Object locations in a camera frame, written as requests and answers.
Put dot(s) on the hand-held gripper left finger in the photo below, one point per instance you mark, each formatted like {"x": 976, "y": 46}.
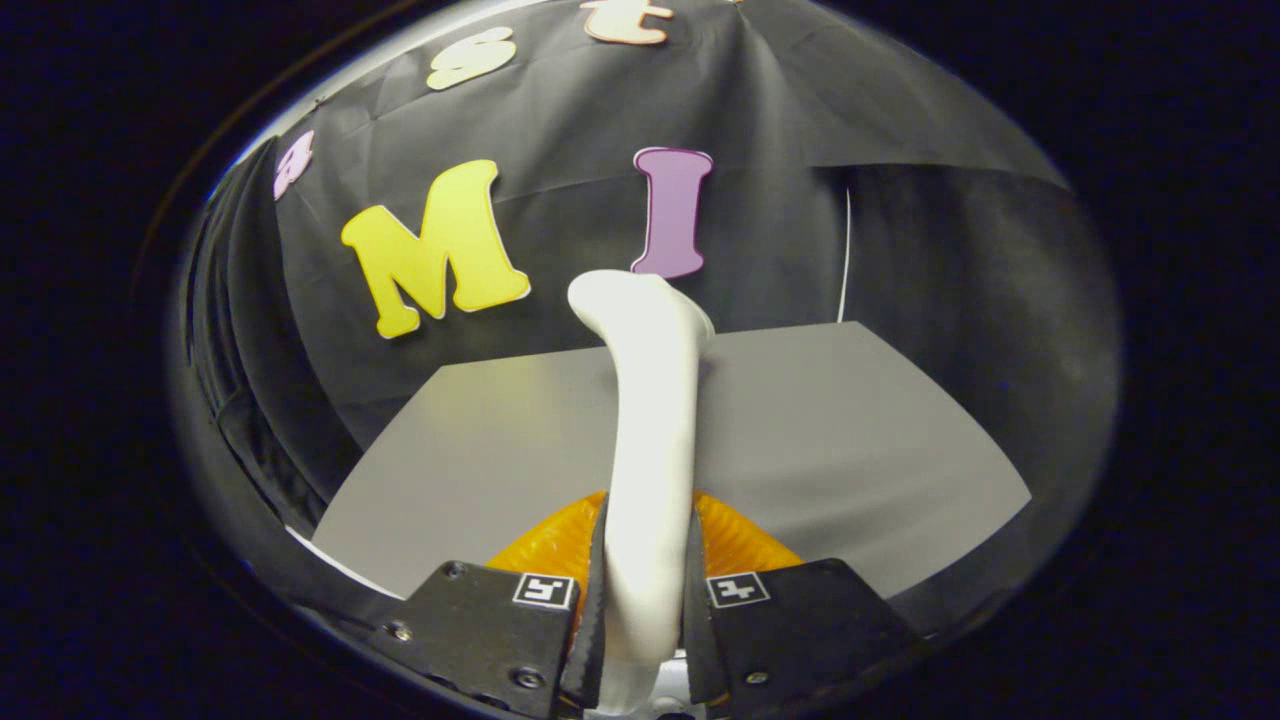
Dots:
{"x": 590, "y": 650}

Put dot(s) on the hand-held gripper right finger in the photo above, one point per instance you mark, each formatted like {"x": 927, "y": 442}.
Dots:
{"x": 697, "y": 650}

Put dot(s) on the white garment steamer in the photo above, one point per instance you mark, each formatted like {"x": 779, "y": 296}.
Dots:
{"x": 650, "y": 450}

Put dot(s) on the grey cabinet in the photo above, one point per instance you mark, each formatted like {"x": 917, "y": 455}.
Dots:
{"x": 850, "y": 450}

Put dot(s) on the white vertical pipe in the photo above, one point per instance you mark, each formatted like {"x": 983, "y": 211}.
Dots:
{"x": 846, "y": 260}

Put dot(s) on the black backdrop cloth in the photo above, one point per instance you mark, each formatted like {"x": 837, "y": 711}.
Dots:
{"x": 900, "y": 250}

